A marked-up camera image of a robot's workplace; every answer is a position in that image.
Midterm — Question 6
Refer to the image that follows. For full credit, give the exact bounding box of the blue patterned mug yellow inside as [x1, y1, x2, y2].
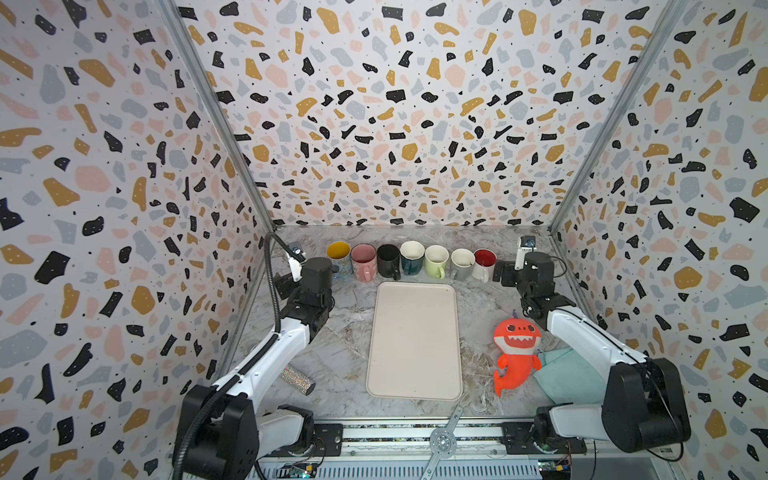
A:
[326, 241, 354, 281]

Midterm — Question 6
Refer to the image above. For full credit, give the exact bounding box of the pink mug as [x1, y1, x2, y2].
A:
[350, 243, 378, 283]

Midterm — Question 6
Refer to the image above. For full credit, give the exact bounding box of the grey mug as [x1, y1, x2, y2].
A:
[450, 248, 475, 281]

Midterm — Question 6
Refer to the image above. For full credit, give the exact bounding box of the black mug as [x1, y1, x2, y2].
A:
[377, 244, 401, 281]

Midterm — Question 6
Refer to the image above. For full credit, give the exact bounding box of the light green mug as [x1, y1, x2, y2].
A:
[424, 245, 450, 279]

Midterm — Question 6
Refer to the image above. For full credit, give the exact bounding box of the dark green mug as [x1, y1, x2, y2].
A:
[400, 240, 426, 276]

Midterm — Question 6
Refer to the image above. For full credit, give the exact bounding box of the white mug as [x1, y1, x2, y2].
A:
[472, 249, 497, 283]

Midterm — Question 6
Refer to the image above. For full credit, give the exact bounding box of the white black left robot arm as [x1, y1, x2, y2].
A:
[172, 257, 336, 479]

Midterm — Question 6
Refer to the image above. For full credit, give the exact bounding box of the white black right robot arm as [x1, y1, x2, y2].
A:
[493, 247, 691, 453]

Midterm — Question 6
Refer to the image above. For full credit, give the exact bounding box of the red shark plush toy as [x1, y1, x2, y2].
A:
[494, 318, 542, 397]

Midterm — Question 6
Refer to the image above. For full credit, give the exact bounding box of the glittery silver cylinder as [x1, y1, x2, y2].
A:
[280, 365, 316, 396]

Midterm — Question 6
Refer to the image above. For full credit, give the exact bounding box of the teal cloth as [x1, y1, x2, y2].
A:
[533, 348, 606, 404]

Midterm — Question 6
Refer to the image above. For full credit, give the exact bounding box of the beige tray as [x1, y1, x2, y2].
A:
[366, 281, 463, 402]

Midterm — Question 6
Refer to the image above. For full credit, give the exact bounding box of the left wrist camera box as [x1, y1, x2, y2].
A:
[287, 242, 306, 282]

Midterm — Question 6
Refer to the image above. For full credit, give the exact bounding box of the black corrugated cable conduit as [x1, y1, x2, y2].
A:
[170, 232, 301, 480]

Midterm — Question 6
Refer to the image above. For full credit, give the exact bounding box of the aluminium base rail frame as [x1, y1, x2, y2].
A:
[245, 416, 683, 479]

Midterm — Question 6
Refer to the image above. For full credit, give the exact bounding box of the metal perforated bracket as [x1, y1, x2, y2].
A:
[420, 404, 463, 480]

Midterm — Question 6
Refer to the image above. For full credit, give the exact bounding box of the aluminium corner post right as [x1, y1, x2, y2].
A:
[547, 0, 687, 236]

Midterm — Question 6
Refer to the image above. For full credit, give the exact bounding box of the aluminium corner post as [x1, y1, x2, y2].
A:
[547, 0, 687, 236]
[156, 0, 275, 232]

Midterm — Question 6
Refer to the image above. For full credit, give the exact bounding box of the aluminium corner post left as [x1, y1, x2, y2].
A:
[156, 0, 275, 232]

